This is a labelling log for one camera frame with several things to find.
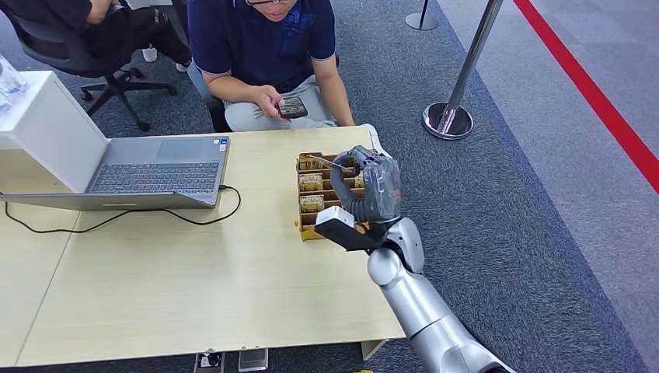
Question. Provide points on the black smartphone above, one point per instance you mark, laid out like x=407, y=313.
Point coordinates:
x=293, y=108

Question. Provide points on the white box stand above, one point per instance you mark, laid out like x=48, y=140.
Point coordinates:
x=62, y=128

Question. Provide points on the person's white left shoe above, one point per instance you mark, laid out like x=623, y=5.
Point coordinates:
x=376, y=136

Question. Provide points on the silver floor plate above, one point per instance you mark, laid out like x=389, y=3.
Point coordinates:
x=253, y=360

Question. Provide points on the person's right forearm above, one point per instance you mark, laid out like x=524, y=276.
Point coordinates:
x=231, y=92

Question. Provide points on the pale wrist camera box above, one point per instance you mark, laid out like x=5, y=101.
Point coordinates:
x=334, y=219

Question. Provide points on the pale wooden table leg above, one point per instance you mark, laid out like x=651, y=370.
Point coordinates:
x=372, y=350

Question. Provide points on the gold hotel key card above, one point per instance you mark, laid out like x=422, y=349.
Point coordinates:
x=310, y=183
x=359, y=180
x=327, y=162
x=312, y=204
x=310, y=164

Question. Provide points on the clear plastic bottle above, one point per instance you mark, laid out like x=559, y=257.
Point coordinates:
x=10, y=77

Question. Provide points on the person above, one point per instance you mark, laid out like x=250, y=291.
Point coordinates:
x=129, y=31
x=257, y=46

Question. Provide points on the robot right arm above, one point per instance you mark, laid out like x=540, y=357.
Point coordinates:
x=412, y=303

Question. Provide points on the floor power socket box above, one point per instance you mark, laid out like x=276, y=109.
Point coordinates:
x=209, y=362

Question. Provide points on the grey laptop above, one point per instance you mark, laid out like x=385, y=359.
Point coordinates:
x=154, y=177

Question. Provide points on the person's forearm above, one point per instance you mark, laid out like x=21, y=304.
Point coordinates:
x=98, y=10

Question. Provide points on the chrome stanchion post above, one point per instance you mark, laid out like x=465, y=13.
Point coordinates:
x=422, y=21
x=448, y=123

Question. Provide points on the person's glasses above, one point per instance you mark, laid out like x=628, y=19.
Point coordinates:
x=257, y=2

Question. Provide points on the person's right hand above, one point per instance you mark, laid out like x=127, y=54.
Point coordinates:
x=267, y=98

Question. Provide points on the dark grey chair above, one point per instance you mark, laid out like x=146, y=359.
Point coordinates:
x=216, y=116

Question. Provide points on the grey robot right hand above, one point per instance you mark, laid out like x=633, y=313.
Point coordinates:
x=383, y=185

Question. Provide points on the person's white shoe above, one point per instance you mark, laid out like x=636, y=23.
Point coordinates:
x=182, y=67
x=149, y=54
x=376, y=136

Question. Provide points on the person's left forearm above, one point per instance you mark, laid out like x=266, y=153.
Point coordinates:
x=334, y=92

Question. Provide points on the cardboard card holder box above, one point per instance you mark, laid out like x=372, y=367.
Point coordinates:
x=309, y=231

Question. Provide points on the black office chair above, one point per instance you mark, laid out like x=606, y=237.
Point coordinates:
x=51, y=56

